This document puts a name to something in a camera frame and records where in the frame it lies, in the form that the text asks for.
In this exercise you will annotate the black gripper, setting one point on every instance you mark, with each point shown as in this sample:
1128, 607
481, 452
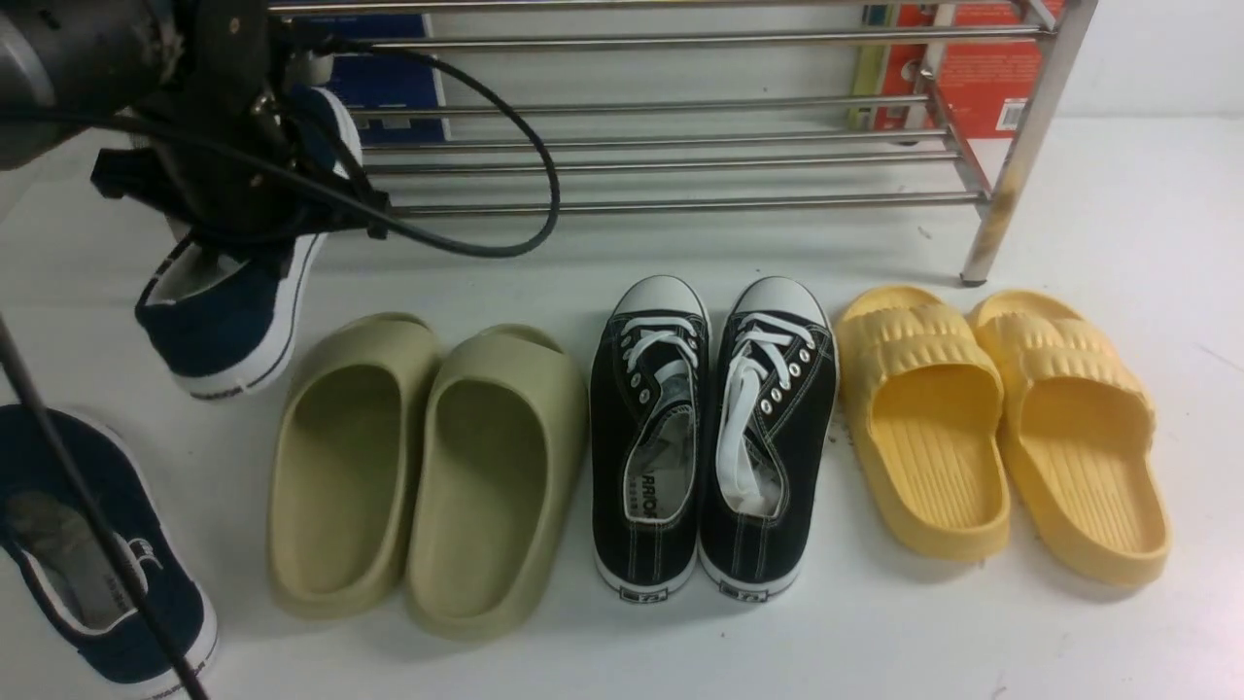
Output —
244, 164

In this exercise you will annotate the navy slip-on shoe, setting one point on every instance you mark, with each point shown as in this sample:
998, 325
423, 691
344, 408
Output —
65, 568
225, 326

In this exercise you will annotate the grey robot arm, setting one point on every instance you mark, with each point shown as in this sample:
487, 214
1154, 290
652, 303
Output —
49, 94

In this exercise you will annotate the blue box behind rack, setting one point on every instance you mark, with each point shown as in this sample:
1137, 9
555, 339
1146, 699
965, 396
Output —
369, 82

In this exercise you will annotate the stainless steel shoe rack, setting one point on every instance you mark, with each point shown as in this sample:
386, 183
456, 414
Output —
734, 108

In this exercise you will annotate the red box behind rack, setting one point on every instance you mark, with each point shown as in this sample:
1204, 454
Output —
986, 85

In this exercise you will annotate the olive green slide left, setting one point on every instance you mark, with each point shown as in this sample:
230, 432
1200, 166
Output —
346, 466

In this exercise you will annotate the olive green slide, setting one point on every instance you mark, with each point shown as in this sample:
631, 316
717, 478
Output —
346, 466
504, 435

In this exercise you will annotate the olive green slide right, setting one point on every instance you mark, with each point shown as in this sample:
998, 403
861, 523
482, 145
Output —
504, 435

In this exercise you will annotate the black canvas sneaker left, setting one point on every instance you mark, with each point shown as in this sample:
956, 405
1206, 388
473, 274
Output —
648, 404

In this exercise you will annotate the black canvas sneaker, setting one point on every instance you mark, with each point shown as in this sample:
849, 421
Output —
648, 404
777, 376

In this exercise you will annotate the black canvas sneaker right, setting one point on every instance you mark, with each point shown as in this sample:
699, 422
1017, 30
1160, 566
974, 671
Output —
777, 376

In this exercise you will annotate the yellow slide left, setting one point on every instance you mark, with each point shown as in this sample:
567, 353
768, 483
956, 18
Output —
923, 404

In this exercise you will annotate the yellow slide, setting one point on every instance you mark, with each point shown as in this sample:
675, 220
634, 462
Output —
923, 404
1076, 437

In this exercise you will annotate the yellow slide right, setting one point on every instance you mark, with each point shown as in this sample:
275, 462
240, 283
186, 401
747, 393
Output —
1076, 437

